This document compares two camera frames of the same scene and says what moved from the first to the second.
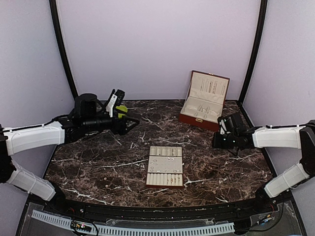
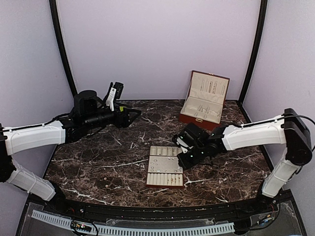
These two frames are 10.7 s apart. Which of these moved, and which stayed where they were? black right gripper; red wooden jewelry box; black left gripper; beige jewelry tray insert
Moved: black left gripper; black right gripper
Stayed: red wooden jewelry box; beige jewelry tray insert
